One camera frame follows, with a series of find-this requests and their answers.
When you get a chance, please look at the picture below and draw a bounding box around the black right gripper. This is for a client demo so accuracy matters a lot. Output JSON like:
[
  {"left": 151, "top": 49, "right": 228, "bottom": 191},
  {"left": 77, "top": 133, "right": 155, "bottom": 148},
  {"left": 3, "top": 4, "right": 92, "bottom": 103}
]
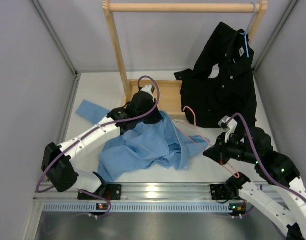
[{"left": 203, "top": 131, "right": 259, "bottom": 166}]

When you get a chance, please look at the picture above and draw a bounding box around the pink wire hanger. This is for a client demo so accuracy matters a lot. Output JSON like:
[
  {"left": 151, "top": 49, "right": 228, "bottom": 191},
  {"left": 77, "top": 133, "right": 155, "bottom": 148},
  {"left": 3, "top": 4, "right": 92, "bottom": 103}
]
[{"left": 172, "top": 106, "right": 241, "bottom": 179}]

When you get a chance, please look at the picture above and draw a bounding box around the light blue shirt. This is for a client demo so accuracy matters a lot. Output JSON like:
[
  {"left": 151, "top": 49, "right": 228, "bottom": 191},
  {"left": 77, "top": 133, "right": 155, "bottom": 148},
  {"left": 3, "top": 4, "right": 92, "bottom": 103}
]
[{"left": 80, "top": 111, "right": 211, "bottom": 183}]

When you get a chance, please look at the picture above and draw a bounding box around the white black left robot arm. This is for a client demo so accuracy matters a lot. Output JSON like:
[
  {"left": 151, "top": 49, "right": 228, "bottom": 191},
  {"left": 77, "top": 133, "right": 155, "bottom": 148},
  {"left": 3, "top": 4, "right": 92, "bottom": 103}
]
[{"left": 42, "top": 87, "right": 162, "bottom": 200}]

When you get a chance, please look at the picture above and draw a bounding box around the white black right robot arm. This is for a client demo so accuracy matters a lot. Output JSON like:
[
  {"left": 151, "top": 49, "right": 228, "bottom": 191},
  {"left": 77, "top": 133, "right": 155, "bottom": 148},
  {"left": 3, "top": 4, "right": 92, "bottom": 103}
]
[{"left": 203, "top": 123, "right": 306, "bottom": 240}]

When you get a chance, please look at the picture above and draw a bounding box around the black shirt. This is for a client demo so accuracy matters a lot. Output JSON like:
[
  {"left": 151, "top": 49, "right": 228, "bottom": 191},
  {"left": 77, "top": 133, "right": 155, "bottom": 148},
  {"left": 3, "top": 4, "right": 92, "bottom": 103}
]
[{"left": 174, "top": 22, "right": 257, "bottom": 128}]

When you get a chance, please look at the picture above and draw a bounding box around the wooden clothes rack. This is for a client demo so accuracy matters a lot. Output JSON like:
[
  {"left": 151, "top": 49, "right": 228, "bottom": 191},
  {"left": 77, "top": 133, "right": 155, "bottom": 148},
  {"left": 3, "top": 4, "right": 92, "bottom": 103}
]
[{"left": 102, "top": 0, "right": 269, "bottom": 120}]

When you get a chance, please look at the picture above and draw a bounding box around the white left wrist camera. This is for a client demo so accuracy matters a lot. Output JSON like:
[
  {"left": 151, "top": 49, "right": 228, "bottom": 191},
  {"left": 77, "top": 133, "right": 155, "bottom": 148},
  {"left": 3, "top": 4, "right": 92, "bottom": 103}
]
[{"left": 139, "top": 84, "right": 156, "bottom": 98}]

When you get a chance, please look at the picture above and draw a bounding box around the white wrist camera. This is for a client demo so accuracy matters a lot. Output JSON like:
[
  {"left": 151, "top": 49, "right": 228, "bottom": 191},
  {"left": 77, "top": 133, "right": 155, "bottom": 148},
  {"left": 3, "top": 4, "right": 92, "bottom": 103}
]
[
  {"left": 139, "top": 84, "right": 156, "bottom": 98},
  {"left": 218, "top": 116, "right": 238, "bottom": 143}
]

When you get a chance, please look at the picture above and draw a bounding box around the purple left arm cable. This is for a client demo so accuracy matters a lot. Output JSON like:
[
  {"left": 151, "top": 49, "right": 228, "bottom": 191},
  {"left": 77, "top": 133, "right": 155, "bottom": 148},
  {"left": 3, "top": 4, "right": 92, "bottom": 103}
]
[{"left": 35, "top": 76, "right": 161, "bottom": 218}]

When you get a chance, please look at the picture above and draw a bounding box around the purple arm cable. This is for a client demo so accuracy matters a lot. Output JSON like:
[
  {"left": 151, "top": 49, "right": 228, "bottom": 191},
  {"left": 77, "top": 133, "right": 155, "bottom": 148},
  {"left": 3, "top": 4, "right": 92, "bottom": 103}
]
[
  {"left": 35, "top": 76, "right": 161, "bottom": 218},
  {"left": 225, "top": 112, "right": 306, "bottom": 238}
]

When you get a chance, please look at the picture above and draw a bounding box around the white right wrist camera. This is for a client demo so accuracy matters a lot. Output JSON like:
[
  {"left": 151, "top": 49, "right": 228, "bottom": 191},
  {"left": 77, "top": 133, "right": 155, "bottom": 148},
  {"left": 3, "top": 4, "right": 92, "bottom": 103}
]
[{"left": 218, "top": 116, "right": 238, "bottom": 143}]

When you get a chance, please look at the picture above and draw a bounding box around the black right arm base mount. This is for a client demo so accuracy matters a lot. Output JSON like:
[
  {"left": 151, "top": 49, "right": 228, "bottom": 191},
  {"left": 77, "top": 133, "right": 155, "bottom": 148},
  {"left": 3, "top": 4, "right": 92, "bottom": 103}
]
[{"left": 210, "top": 184, "right": 242, "bottom": 204}]

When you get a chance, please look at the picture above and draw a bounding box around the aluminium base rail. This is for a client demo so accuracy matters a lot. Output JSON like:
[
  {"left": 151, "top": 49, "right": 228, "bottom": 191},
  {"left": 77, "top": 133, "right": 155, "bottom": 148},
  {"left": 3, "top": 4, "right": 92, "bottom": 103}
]
[{"left": 33, "top": 182, "right": 283, "bottom": 203}]

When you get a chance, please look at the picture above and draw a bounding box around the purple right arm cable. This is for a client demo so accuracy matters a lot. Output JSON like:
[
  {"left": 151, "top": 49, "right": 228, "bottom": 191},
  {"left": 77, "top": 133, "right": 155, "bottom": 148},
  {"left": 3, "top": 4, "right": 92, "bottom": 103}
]
[{"left": 225, "top": 112, "right": 306, "bottom": 238}]

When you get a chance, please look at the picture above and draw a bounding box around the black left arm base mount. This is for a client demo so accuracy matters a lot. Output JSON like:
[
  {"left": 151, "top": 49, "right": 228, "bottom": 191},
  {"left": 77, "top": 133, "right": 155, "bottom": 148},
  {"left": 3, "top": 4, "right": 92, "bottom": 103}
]
[{"left": 77, "top": 184, "right": 122, "bottom": 201}]

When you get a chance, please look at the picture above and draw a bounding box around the blue wire hanger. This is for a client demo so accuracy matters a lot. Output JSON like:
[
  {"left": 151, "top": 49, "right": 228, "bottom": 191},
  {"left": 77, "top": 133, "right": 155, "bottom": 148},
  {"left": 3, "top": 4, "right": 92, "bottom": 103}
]
[{"left": 232, "top": 2, "right": 257, "bottom": 64}]

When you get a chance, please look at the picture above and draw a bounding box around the slotted grey cable duct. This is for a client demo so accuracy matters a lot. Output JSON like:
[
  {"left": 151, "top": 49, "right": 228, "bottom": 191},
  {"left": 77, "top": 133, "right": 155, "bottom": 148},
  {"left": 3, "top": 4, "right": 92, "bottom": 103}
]
[{"left": 43, "top": 202, "right": 236, "bottom": 213}]

